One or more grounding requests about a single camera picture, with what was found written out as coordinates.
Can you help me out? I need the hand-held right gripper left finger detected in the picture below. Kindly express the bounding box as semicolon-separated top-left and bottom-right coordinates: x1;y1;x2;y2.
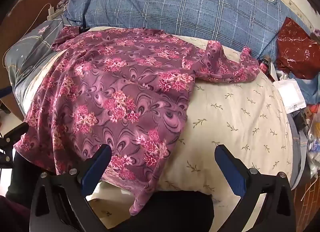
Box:
29;144;112;232

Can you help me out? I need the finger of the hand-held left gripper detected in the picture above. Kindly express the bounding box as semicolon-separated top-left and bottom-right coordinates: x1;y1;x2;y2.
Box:
2;122;30;145

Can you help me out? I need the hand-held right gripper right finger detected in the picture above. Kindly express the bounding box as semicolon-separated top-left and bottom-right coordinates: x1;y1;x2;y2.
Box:
214;144;297;232

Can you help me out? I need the purple floral garment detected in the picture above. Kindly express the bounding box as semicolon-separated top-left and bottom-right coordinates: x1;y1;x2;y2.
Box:
14;26;260;216

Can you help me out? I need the cream leaf-print bedsheet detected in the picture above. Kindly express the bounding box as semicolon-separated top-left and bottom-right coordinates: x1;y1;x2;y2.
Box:
22;26;294;222

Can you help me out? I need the grey denim cloth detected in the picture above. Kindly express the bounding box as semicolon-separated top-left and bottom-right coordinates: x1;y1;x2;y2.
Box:
287;112;309;190

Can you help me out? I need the dark cloth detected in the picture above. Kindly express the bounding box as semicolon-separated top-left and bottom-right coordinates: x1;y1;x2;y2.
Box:
5;151;215;232

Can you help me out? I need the grey star-print bedsheet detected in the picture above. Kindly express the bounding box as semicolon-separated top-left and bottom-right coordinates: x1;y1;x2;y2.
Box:
5;19;67;113

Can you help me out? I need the white plastic bag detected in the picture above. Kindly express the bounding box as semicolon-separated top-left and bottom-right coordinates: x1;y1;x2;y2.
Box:
306;120;320;180

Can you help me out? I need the small black item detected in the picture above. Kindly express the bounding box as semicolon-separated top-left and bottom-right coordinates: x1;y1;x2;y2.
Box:
296;107;310;128

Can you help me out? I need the white paper packet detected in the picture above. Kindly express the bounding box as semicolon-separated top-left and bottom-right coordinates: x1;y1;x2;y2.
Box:
274;78;307;114

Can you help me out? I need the dark bottle with red label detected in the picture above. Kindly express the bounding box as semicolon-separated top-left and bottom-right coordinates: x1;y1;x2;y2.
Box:
259;56;275;81

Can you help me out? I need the light blue cloth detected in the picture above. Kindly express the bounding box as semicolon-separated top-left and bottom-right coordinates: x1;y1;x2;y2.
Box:
292;73;320;105

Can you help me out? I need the red plastic bag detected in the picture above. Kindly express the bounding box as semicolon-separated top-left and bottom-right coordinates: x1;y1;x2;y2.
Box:
276;17;320;80

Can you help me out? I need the blue plaid pillow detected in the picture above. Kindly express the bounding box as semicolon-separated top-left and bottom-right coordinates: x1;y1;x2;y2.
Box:
61;0;304;65

